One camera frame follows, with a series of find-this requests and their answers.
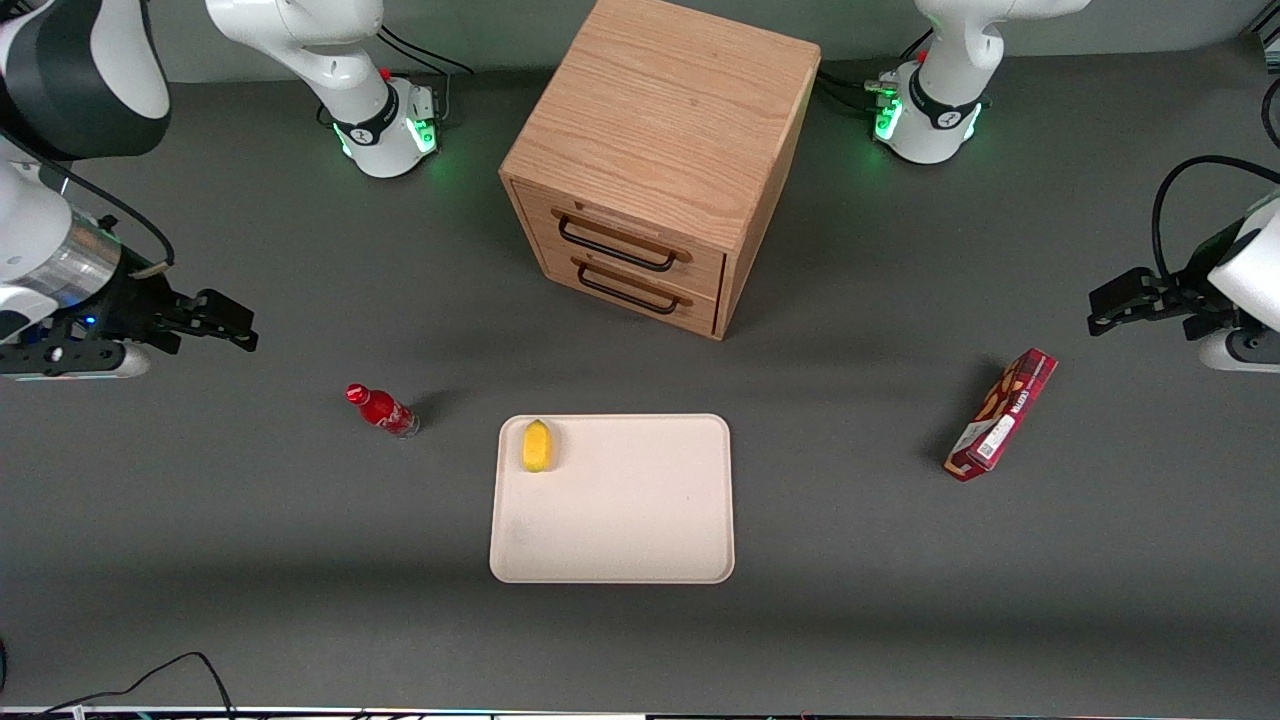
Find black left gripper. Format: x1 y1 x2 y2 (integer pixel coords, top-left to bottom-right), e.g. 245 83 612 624
1088 222 1251 343

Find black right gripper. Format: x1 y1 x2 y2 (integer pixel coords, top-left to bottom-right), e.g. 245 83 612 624
30 262 259 357

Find red coke bottle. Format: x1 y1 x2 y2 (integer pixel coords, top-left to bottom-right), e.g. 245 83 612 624
345 383 421 439

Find beige plastic tray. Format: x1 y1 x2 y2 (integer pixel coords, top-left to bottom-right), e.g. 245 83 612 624
489 413 736 585

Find red cookie box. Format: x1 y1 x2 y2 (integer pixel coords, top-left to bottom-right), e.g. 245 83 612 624
944 348 1059 483

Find wooden drawer cabinet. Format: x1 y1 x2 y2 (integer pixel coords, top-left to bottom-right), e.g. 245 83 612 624
499 0 823 342

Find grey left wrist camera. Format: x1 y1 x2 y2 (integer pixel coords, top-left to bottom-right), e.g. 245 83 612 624
1198 328 1280 374

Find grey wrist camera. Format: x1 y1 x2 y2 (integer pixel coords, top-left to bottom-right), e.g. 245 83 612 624
0 340 152 381
1198 328 1280 374

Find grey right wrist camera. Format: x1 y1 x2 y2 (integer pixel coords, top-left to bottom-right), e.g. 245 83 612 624
0 340 152 381

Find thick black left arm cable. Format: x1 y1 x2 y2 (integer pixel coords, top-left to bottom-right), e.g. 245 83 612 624
1150 155 1280 283

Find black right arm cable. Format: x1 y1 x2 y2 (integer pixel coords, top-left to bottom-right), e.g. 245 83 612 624
0 128 177 279

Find thin black floor cable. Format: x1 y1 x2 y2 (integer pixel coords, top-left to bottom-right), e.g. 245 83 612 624
0 652 237 720

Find black right base cables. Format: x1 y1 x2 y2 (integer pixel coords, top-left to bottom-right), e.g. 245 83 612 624
318 25 476 129

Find black base cables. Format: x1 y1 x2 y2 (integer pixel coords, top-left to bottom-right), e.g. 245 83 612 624
815 30 936 116
318 25 476 129

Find black left base cables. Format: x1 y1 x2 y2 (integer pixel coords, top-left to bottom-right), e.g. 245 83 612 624
815 30 936 116

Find black metal drawer handle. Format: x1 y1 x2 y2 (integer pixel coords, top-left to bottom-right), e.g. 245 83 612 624
576 260 682 316
557 214 680 273

